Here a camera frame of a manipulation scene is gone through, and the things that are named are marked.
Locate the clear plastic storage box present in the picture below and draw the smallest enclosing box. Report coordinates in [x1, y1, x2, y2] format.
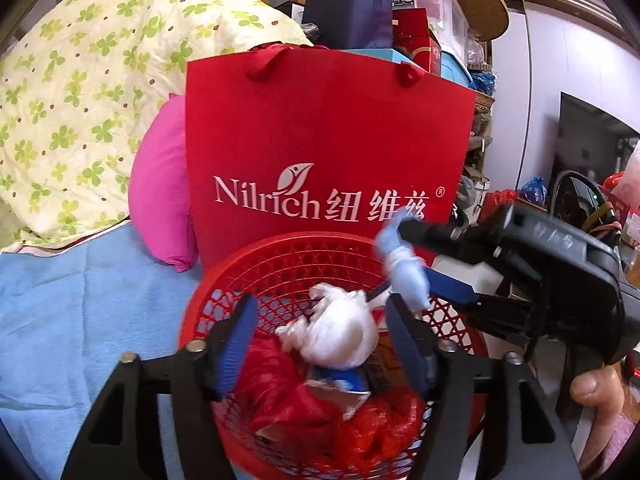
[390, 0, 468, 56]

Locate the black television screen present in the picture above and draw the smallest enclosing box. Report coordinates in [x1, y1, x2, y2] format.
[557, 91, 640, 201]

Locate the pink pillow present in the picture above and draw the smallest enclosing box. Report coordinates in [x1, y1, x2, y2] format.
[127, 94, 201, 273]

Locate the black cable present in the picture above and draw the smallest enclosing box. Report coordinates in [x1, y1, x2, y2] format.
[550, 170, 618, 231]

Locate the round woven straw hat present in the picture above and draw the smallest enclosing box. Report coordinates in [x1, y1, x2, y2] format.
[380, 0, 510, 41]

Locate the person's right forearm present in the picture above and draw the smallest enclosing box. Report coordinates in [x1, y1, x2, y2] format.
[590, 410, 640, 476]

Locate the red crinkled foil wrapping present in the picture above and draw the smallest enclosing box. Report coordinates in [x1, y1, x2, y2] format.
[247, 42, 301, 55]

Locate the blue blanket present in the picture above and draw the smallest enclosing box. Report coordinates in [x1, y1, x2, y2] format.
[0, 222, 211, 480]

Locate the red cloth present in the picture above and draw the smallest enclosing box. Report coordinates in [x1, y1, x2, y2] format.
[235, 337, 341, 441]

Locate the white plastic bag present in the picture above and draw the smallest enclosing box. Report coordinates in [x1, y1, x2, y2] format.
[274, 282, 379, 371]

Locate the green clover print quilt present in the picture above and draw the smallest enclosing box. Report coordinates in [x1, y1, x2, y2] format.
[0, 0, 313, 253]

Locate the red paper bag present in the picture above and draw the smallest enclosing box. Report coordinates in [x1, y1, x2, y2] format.
[184, 44, 478, 273]

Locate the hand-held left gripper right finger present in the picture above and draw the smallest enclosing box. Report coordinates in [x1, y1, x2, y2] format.
[385, 292, 583, 480]

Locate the navy bag with orange handles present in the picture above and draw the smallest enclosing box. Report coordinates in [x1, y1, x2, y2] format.
[300, 0, 396, 51]

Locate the red plastic bag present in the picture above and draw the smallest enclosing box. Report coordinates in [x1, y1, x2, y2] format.
[480, 189, 521, 221]

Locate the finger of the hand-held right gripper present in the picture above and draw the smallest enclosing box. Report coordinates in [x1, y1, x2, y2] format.
[425, 267, 538, 332]
[397, 220, 506, 266]

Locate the red mesh basket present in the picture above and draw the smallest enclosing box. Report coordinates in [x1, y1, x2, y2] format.
[177, 231, 488, 480]

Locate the red gift box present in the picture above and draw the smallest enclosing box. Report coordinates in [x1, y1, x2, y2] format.
[392, 7, 443, 73]

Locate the light blue plastic tub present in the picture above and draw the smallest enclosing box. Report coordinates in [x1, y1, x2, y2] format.
[440, 50, 473, 88]

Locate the blue and white pill box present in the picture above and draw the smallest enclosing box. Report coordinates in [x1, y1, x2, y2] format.
[305, 362, 372, 421]

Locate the pale blue wad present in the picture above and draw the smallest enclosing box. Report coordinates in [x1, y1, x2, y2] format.
[375, 209, 432, 313]

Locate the person's right hand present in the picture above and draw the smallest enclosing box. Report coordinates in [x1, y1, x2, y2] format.
[570, 364, 628, 413]

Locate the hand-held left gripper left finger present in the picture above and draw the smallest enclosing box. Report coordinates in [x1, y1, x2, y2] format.
[60, 294, 260, 480]

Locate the blue knotted plastic bag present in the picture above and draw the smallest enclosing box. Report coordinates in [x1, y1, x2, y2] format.
[520, 176, 548, 206]

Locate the light blue cardboard box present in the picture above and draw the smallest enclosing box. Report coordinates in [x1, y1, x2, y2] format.
[345, 47, 416, 63]

